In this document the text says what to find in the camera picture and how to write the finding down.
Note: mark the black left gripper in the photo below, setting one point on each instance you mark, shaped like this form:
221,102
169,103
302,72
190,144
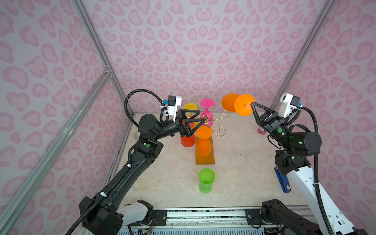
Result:
182,129

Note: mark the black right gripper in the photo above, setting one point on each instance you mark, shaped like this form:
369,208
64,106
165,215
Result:
274,126

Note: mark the orange wine glass front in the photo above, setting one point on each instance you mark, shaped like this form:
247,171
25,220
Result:
203,145

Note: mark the orange wine glass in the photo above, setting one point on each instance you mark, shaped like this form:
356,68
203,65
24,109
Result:
241,104
203,145

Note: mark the green wine glass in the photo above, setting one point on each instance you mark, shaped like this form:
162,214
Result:
206,180

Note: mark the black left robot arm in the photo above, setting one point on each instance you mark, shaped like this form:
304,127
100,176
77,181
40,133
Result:
140,156

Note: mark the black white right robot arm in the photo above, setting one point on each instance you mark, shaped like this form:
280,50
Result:
297,158

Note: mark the red wine glass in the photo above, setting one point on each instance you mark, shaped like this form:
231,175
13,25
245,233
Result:
188,141

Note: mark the pink wine glass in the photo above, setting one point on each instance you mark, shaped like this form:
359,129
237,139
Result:
207,114

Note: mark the pink jar black lid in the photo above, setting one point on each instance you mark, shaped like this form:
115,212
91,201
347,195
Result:
261,131

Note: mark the blue box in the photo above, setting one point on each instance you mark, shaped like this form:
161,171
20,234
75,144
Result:
283,180

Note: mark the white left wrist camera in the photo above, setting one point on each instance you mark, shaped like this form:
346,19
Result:
170,106

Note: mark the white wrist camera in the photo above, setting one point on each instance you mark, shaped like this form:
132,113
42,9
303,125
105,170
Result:
170,106
289,103

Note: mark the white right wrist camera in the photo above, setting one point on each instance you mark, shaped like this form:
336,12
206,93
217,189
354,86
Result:
289,103

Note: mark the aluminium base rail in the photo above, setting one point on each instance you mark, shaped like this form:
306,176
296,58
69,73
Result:
205,218

